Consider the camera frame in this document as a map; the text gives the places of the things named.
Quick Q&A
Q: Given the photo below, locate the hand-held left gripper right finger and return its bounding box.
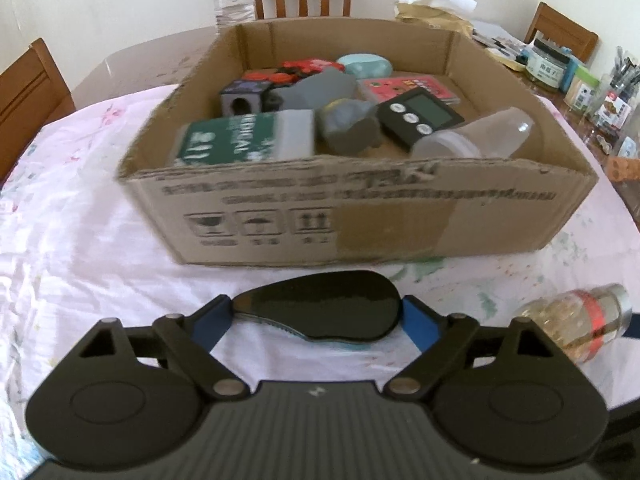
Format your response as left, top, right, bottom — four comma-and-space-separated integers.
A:
382, 295, 563, 404

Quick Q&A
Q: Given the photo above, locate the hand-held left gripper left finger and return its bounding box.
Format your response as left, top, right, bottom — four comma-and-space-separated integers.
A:
77, 294, 249, 404

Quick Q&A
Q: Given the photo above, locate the gold bead bottle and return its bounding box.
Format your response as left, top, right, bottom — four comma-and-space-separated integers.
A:
514, 284, 634, 367

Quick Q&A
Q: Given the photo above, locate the brown cardboard box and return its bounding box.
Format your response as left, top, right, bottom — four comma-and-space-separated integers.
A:
115, 17, 599, 267

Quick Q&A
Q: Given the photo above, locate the green label cotton swab box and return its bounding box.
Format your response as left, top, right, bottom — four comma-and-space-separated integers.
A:
174, 111, 316, 165

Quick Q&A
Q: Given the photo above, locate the translucent plastic bottle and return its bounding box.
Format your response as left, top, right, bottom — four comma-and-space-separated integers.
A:
412, 106, 537, 159

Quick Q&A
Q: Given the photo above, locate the grey shark plush toy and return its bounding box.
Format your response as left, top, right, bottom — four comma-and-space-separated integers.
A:
285, 71, 381, 157

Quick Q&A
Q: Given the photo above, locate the black digital timer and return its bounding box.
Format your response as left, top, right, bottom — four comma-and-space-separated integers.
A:
375, 87, 466, 150

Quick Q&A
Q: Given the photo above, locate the black cube pencil sharpener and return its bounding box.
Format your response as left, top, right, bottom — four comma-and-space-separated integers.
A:
219, 72, 296, 117

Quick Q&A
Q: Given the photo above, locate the light blue oval case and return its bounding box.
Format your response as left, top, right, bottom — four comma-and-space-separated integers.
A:
336, 52, 394, 77

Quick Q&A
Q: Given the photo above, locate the floral pink tablecloth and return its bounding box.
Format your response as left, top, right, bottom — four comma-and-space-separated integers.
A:
0, 87, 640, 463

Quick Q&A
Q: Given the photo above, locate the pink card pack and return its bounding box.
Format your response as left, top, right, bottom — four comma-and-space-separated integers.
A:
357, 75, 459, 109

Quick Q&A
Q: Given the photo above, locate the clear jar of utensils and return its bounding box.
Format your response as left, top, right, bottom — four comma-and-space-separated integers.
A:
599, 46, 640, 132

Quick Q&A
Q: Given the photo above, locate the green lid container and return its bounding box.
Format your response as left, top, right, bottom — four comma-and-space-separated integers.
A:
566, 67, 599, 112

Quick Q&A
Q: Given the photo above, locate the teal box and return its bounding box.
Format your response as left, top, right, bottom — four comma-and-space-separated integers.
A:
564, 54, 592, 92

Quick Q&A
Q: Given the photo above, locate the red toy car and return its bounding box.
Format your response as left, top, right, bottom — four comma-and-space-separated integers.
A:
277, 58, 342, 84

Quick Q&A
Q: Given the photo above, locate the dark lid glass jar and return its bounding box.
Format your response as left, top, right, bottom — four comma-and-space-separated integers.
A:
524, 39, 572, 94

